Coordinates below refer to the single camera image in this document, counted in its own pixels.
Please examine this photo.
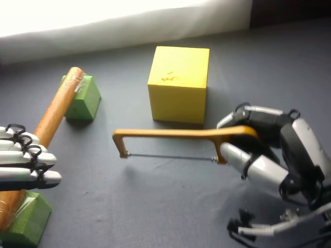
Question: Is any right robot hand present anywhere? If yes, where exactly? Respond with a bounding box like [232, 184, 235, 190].
[216, 103, 331, 207]

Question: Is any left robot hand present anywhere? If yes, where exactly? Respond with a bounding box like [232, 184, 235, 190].
[0, 123, 63, 192]

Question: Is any wooden dowel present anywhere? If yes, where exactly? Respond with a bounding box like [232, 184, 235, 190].
[0, 67, 85, 232]

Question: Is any yellow toy hacksaw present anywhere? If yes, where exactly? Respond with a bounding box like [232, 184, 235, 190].
[113, 126, 259, 166]

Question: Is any green foam block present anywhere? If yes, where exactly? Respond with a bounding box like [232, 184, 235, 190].
[0, 191, 52, 248]
[58, 73, 102, 122]

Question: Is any grey table cloth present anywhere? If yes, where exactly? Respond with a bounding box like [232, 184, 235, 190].
[0, 18, 331, 248]

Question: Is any yellow cube block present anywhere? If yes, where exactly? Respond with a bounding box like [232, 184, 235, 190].
[146, 45, 210, 125]

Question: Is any white backdrop sheet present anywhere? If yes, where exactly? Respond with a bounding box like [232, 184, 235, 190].
[0, 0, 253, 65]

